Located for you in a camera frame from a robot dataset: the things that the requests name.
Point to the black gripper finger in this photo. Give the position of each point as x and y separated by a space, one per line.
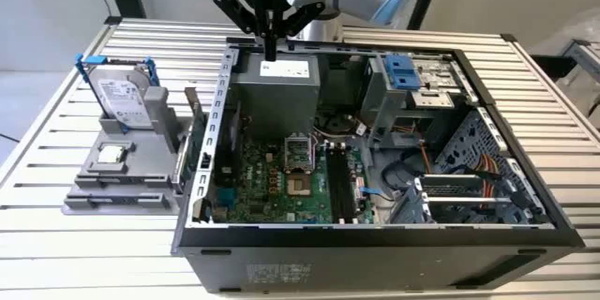
233 5
300 19

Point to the dark blue RAM stick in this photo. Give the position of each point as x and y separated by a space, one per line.
124 201

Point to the grey power supply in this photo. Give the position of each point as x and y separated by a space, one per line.
276 103

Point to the blue plastic bay latch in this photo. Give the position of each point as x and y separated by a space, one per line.
400 71

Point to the black round fan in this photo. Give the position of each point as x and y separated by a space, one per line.
339 123

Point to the hard disk in blue carrier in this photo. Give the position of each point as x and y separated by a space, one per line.
119 92

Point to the silver metal drive cage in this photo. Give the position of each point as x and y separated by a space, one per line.
431 99

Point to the green graphics card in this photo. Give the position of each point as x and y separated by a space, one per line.
187 166

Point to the CPU socket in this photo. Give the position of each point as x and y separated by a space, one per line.
300 184

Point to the grey parts rack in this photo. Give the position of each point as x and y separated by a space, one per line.
145 159

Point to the silver CPU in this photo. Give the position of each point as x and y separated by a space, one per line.
111 154

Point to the perforated metal disk bay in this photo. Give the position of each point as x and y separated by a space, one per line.
477 138

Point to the green motherboard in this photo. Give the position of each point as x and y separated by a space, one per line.
309 205

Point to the clear plastic sheet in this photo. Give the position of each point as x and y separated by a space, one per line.
581 26

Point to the black open PC case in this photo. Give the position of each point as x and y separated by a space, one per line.
375 265

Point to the aluminium frame rack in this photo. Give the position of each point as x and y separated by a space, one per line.
583 57

